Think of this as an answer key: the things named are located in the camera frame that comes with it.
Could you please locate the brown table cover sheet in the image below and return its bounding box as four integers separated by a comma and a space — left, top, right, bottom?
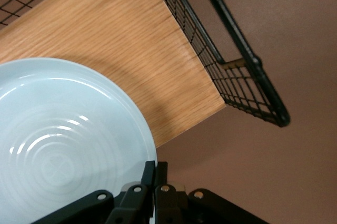
0, 0, 337, 224

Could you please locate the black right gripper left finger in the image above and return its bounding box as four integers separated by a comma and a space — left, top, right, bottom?
31, 160, 156, 224

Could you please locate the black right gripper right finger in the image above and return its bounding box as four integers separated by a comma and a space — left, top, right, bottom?
154, 162, 269, 224

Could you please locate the light blue round plate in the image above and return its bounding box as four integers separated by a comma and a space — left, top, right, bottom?
0, 57, 158, 224

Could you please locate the black wire rack wooden top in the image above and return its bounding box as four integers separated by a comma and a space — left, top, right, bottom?
0, 0, 290, 149

